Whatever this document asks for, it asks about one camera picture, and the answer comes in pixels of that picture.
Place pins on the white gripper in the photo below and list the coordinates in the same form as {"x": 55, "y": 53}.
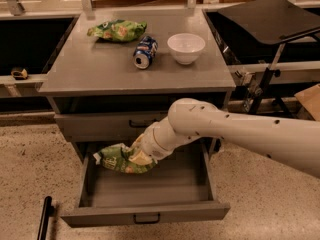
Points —
{"x": 149, "y": 145}

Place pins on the green jalapeno chip bag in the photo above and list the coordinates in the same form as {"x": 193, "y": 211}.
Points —
{"x": 116, "y": 158}

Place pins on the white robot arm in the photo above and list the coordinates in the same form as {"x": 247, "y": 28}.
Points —
{"x": 292, "y": 142}

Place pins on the closed grey upper drawer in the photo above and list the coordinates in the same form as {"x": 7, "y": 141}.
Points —
{"x": 93, "y": 127}

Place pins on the open grey middle drawer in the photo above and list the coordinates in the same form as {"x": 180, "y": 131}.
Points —
{"x": 181, "y": 188}

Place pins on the grey drawer cabinet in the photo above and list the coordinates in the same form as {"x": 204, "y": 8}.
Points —
{"x": 93, "y": 76}

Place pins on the green chip bag rear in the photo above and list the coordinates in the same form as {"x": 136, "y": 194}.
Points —
{"x": 118, "y": 30}

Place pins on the blue soda can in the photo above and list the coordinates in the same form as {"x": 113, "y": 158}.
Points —
{"x": 145, "y": 52}

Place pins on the black bar on floor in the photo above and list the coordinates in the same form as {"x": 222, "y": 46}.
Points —
{"x": 47, "y": 212}

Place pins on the white bowl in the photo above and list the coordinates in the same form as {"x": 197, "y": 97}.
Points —
{"x": 186, "y": 48}

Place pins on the small dark object on ledge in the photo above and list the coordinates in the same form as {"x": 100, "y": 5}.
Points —
{"x": 19, "y": 73}

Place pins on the cardboard box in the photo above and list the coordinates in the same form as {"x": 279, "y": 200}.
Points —
{"x": 310, "y": 103}

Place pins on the black tray stand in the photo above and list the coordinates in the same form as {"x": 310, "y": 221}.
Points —
{"x": 272, "y": 48}

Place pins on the black upper drawer handle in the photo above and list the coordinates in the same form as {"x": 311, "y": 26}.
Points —
{"x": 142, "y": 124}

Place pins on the black open drawer handle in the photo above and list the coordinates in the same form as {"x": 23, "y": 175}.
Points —
{"x": 144, "y": 219}

